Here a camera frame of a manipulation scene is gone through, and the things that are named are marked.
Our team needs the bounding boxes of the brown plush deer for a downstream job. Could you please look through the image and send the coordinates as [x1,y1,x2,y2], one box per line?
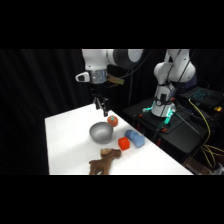
[88,148,122,176]

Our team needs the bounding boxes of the yellow cable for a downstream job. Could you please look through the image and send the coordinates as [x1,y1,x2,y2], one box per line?
[188,98,224,169]

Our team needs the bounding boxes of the black curtain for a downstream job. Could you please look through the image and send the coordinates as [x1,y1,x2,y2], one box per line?
[0,49,224,176]

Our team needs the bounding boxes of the grey metal bowl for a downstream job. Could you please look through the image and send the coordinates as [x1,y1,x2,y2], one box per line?
[88,121,114,145]

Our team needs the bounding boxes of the black robot stand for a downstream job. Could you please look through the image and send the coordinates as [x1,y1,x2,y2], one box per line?
[122,97,224,165]

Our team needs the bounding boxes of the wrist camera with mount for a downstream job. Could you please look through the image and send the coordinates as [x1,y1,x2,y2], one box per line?
[106,75,125,88]

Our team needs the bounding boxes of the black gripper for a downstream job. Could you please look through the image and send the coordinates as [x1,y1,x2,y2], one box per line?
[90,82,110,118]

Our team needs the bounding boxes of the open black laptop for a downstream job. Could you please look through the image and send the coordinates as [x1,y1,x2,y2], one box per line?
[179,85,224,108]

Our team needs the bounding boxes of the red cube block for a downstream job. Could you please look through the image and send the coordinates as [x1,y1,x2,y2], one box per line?
[117,136,131,152]

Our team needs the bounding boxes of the orange plush tomato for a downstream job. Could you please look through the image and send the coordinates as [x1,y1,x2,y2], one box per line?
[106,115,120,127]

